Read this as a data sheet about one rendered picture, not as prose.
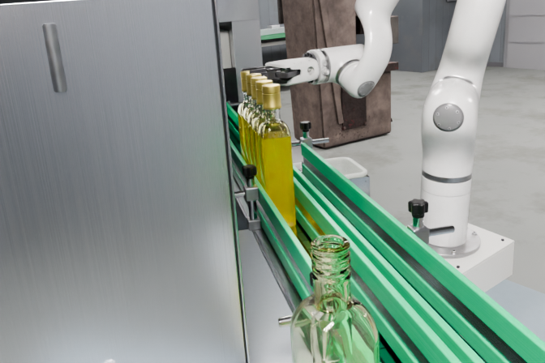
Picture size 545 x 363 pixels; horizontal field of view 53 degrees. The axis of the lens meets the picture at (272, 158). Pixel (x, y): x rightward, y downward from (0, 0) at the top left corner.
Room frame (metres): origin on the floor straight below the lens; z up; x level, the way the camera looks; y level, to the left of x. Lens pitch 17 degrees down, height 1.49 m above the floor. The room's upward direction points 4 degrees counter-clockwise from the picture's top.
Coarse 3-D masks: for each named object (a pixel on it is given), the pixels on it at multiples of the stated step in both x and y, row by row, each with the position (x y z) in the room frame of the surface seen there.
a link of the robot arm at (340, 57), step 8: (328, 48) 1.34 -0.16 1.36; (336, 48) 1.34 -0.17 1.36; (344, 48) 1.35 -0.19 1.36; (352, 48) 1.36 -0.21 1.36; (360, 48) 1.36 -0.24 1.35; (328, 56) 1.31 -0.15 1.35; (336, 56) 1.32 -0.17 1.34; (344, 56) 1.32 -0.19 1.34; (352, 56) 1.33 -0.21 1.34; (360, 56) 1.34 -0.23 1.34; (336, 64) 1.31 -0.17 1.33; (344, 64) 1.31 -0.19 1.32; (336, 72) 1.31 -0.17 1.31; (328, 80) 1.32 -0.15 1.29; (336, 80) 1.32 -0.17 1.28
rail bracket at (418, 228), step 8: (416, 200) 0.77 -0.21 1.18; (424, 200) 0.77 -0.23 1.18; (408, 208) 0.77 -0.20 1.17; (416, 208) 0.75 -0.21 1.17; (424, 208) 0.75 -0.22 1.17; (416, 216) 0.76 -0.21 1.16; (416, 224) 0.76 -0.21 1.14; (416, 232) 0.75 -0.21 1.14; (424, 232) 0.75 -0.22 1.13; (432, 232) 0.76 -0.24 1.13; (440, 232) 0.77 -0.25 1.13; (448, 232) 0.77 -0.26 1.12; (424, 240) 0.75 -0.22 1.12
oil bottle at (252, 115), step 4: (252, 112) 1.13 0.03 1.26; (256, 112) 1.12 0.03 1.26; (248, 116) 1.13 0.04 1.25; (252, 116) 1.11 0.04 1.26; (256, 116) 1.11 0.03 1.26; (248, 120) 1.13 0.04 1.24; (252, 120) 1.10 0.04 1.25; (248, 124) 1.13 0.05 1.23; (248, 128) 1.13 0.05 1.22; (248, 132) 1.14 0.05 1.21; (248, 136) 1.14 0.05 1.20; (252, 140) 1.10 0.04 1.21; (252, 144) 1.10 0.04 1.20; (252, 148) 1.10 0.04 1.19; (252, 152) 1.11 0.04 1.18; (252, 156) 1.11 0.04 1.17; (252, 160) 1.11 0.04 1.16
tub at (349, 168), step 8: (328, 160) 1.56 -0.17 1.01; (336, 160) 1.57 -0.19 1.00; (344, 160) 1.57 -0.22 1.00; (352, 160) 1.53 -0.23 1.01; (336, 168) 1.57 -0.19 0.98; (344, 168) 1.57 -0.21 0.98; (352, 168) 1.52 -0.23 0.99; (360, 168) 1.46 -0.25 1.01; (352, 176) 1.41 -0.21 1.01; (360, 176) 1.41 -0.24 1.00
